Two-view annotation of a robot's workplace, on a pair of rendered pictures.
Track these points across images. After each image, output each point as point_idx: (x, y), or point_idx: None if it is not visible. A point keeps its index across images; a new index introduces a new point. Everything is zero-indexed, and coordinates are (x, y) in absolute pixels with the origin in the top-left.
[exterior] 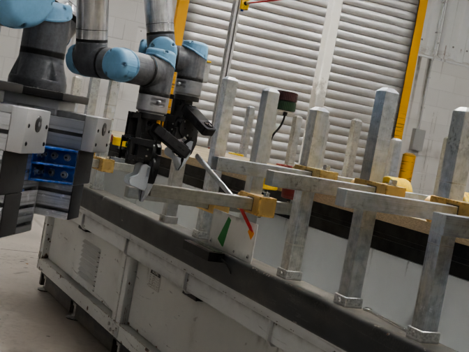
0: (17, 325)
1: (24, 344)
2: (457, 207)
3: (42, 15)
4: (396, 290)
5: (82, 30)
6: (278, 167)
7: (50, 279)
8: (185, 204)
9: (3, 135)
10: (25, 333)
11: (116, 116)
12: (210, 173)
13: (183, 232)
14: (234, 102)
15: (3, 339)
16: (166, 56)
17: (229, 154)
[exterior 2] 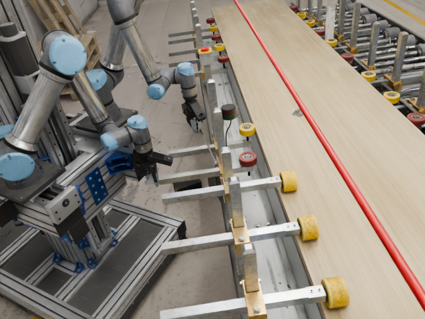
0: (203, 127)
1: (202, 144)
2: (246, 306)
3: (29, 171)
4: (288, 241)
5: (90, 118)
6: (201, 193)
7: None
8: (202, 153)
9: (48, 217)
10: (205, 134)
11: None
12: (205, 143)
13: (214, 153)
14: None
15: (193, 142)
16: (135, 126)
17: (295, 18)
